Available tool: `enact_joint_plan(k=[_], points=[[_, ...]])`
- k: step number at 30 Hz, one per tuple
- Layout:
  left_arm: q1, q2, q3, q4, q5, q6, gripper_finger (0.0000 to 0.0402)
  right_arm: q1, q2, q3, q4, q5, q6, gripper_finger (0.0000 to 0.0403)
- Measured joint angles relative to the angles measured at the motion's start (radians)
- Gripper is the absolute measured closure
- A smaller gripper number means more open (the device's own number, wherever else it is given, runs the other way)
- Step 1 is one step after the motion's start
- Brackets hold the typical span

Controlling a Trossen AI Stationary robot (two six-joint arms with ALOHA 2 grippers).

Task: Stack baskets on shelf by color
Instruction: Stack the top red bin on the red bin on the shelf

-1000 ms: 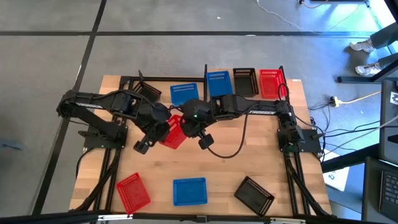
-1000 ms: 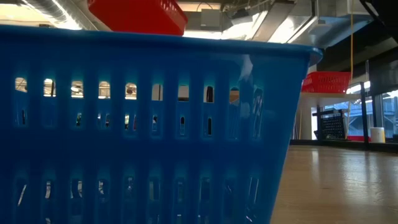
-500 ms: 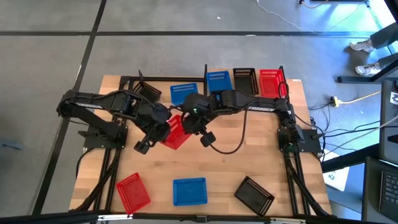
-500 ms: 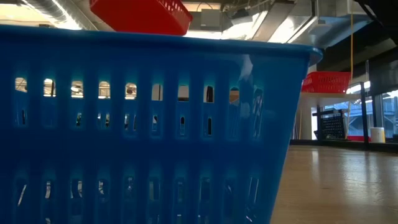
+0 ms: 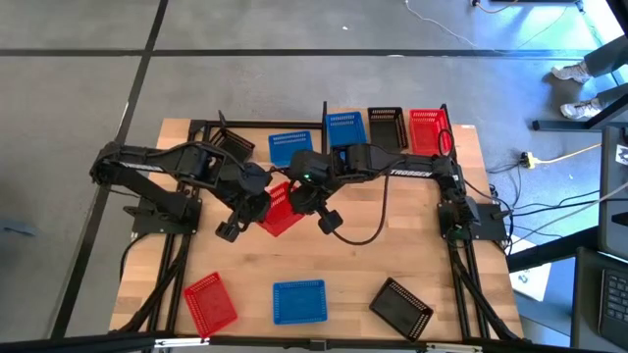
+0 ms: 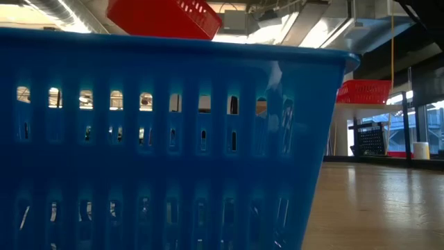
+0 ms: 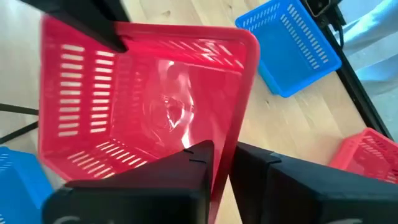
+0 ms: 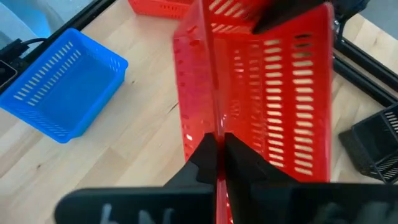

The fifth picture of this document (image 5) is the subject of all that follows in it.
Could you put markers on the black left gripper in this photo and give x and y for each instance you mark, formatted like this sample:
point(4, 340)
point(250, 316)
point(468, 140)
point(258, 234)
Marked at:
point(252, 201)

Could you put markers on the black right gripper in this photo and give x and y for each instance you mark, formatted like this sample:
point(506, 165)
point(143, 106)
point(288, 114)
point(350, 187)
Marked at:
point(311, 188)

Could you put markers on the red plastic slotted basket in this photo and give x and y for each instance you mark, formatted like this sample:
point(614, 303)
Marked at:
point(279, 216)
point(426, 132)
point(211, 305)

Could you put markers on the blue plastic slotted basket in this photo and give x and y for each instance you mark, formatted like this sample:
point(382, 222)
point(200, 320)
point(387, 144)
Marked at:
point(287, 147)
point(346, 128)
point(299, 302)

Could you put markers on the black plastic slotted basket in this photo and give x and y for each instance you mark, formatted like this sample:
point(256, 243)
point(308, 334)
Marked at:
point(401, 309)
point(387, 128)
point(240, 144)

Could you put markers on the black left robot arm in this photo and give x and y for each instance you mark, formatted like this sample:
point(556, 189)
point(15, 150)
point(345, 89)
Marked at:
point(196, 164)

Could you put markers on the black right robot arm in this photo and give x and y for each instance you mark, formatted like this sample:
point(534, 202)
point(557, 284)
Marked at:
point(373, 159)

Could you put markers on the yellow power strip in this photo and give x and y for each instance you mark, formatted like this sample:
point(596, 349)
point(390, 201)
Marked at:
point(529, 159)

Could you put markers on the black horizontal rig beam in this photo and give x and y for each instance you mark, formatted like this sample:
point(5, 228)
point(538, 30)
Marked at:
point(73, 345)

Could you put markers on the white paper sheet with logo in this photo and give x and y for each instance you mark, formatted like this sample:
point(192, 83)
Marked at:
point(530, 282)

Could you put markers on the black desk support bar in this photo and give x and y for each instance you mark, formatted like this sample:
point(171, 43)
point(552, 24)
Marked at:
point(554, 250)
point(564, 125)

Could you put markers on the person's foot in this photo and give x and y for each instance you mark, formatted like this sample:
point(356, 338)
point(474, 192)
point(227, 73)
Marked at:
point(571, 73)
point(579, 109)

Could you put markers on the dark grey side desk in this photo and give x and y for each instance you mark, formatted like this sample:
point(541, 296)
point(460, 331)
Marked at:
point(586, 304)

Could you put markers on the grey desktop device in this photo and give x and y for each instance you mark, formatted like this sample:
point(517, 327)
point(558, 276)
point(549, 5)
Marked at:
point(613, 206)

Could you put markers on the person's leg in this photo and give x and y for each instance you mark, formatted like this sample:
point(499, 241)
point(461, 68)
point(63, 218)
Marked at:
point(615, 93)
point(608, 56)

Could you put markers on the black computer keyboard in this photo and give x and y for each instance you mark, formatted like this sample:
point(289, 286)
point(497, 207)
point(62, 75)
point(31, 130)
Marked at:
point(615, 306)

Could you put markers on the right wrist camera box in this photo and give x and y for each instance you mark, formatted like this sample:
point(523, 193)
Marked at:
point(330, 222)

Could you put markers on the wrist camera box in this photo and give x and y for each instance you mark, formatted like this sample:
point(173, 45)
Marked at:
point(228, 232)
point(330, 222)

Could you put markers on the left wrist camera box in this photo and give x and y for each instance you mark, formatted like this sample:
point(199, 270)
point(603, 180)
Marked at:
point(228, 232)

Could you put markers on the black aluminium table frame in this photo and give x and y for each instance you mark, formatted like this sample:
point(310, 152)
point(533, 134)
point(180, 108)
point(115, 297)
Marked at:
point(265, 124)

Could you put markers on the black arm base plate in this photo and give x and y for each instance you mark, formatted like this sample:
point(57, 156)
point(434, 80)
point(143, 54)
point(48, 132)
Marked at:
point(162, 228)
point(495, 230)

